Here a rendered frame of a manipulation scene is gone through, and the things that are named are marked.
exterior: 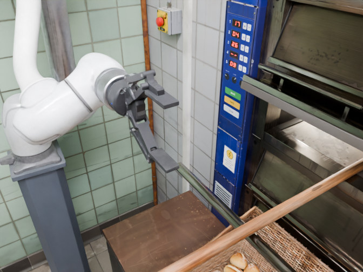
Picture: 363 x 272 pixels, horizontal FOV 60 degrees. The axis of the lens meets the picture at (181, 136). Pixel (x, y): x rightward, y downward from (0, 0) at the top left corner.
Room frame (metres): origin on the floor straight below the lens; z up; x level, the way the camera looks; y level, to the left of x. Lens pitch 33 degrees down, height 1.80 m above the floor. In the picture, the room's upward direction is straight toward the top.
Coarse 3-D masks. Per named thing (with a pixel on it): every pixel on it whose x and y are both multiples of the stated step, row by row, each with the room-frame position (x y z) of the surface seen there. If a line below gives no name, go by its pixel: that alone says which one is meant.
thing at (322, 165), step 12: (264, 132) 0.98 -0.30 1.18; (276, 132) 0.97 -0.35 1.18; (276, 144) 0.93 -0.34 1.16; (288, 144) 0.90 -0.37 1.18; (300, 144) 0.90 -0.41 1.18; (288, 156) 0.88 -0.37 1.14; (300, 156) 0.84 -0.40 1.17; (312, 156) 0.83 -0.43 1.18; (324, 156) 0.83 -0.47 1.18; (312, 168) 0.80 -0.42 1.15; (324, 168) 0.77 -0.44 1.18; (336, 168) 0.76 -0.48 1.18; (348, 180) 0.71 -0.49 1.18; (360, 180) 0.71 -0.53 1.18; (348, 192) 0.69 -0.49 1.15; (360, 192) 0.67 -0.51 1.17
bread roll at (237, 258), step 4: (232, 256) 0.84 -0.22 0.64; (236, 256) 0.83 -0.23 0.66; (240, 256) 0.82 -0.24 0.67; (244, 256) 0.82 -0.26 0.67; (232, 260) 0.82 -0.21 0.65; (236, 260) 0.81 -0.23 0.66; (240, 260) 0.80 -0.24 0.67; (244, 260) 0.80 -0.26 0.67; (236, 264) 0.79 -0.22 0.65; (240, 264) 0.79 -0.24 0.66; (244, 264) 0.79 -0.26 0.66; (240, 268) 0.78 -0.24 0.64; (244, 268) 0.78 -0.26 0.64
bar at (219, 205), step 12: (180, 168) 0.77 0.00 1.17; (192, 180) 0.72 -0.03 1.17; (204, 192) 0.67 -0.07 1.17; (216, 204) 0.62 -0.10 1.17; (228, 216) 0.58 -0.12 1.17; (252, 240) 0.50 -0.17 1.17; (264, 252) 0.47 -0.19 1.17; (276, 252) 0.47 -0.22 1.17; (276, 264) 0.44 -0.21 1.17; (288, 264) 0.43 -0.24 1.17
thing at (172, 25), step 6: (162, 12) 1.44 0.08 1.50; (168, 12) 1.41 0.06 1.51; (174, 12) 1.42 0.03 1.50; (180, 12) 1.44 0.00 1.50; (168, 18) 1.41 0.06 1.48; (174, 18) 1.42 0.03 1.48; (180, 18) 1.44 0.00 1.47; (168, 24) 1.41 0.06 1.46; (174, 24) 1.42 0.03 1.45; (180, 24) 1.44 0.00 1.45; (162, 30) 1.45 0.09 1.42; (168, 30) 1.41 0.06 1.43; (174, 30) 1.42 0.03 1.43; (180, 30) 1.44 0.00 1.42
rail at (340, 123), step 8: (248, 80) 0.88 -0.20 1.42; (256, 80) 0.86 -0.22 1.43; (264, 88) 0.82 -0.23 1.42; (272, 88) 0.80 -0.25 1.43; (280, 96) 0.77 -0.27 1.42; (288, 96) 0.75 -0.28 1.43; (296, 104) 0.73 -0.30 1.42; (304, 104) 0.71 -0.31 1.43; (312, 104) 0.71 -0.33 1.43; (312, 112) 0.69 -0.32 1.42; (320, 112) 0.67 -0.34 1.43; (328, 112) 0.67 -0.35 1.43; (328, 120) 0.65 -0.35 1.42; (336, 120) 0.63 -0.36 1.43; (344, 120) 0.63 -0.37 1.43; (344, 128) 0.61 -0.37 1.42; (352, 128) 0.60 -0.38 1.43; (360, 128) 0.59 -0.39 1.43; (360, 136) 0.58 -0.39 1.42
